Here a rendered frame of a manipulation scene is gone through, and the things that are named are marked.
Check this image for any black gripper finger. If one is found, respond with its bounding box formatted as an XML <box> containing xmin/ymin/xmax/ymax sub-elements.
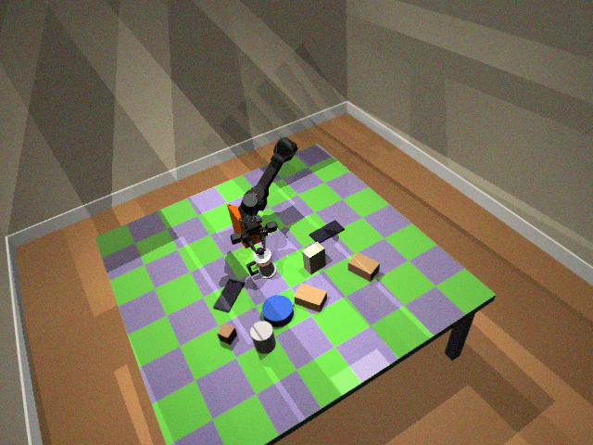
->
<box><xmin>243</xmin><ymin>236</ymin><xmax>258</xmax><ymax>254</ymax></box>
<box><xmin>260</xmin><ymin>231</ymin><xmax>268</xmax><ymax>251</ymax></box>

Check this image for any blue cylinder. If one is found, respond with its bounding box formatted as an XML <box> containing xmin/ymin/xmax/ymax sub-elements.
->
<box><xmin>262</xmin><ymin>295</ymin><xmax>294</xmax><ymax>328</ymax></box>

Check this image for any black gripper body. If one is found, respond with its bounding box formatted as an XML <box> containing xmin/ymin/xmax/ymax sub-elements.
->
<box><xmin>231</xmin><ymin>213</ymin><xmax>278</xmax><ymax>245</ymax></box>

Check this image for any grey cylinder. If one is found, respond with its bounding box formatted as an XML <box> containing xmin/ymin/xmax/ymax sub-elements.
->
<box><xmin>250</xmin><ymin>322</ymin><xmax>276</xmax><ymax>354</ymax></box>

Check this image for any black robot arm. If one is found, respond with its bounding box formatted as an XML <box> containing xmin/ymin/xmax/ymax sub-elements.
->
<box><xmin>238</xmin><ymin>137</ymin><xmax>298</xmax><ymax>232</ymax></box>

